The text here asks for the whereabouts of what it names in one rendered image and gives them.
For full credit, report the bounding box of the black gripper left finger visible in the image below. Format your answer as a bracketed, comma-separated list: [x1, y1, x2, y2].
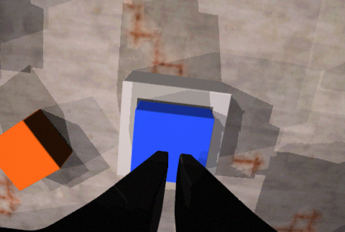
[0, 151, 169, 232]

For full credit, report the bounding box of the blue button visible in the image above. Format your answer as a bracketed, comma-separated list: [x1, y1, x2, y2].
[117, 71, 232, 183]

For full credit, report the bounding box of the orange block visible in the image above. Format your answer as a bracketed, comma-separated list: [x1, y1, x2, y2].
[0, 109, 72, 191]

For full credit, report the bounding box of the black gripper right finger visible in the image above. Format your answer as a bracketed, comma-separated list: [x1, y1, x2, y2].
[175, 154, 278, 232]

